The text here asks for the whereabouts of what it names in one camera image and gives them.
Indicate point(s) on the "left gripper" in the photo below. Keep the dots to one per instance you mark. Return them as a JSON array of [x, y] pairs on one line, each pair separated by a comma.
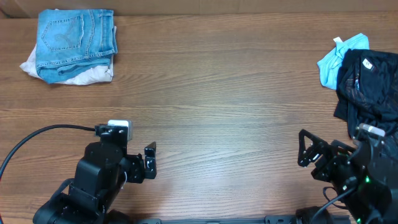
[[138, 172]]

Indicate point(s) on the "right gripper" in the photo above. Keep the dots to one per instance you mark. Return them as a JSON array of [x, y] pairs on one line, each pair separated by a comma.
[[337, 154]]

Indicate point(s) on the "blue denim jeans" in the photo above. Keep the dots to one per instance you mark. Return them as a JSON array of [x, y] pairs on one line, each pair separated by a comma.
[[74, 43]]

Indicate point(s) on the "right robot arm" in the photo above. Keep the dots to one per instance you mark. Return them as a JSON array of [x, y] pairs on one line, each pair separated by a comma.
[[364, 177]]

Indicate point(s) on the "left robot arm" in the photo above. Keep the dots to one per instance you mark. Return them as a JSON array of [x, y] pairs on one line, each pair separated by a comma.
[[100, 175]]

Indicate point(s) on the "black printed garment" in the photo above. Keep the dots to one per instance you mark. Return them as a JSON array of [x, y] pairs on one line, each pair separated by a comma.
[[367, 92]]

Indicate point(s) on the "light blue shirt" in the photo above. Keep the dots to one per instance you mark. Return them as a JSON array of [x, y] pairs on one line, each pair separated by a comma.
[[330, 64]]

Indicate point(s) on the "folded beige trousers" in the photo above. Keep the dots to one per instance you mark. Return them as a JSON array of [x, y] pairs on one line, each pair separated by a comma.
[[90, 76]]

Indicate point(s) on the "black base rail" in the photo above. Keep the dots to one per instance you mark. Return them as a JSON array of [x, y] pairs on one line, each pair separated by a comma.
[[268, 219]]

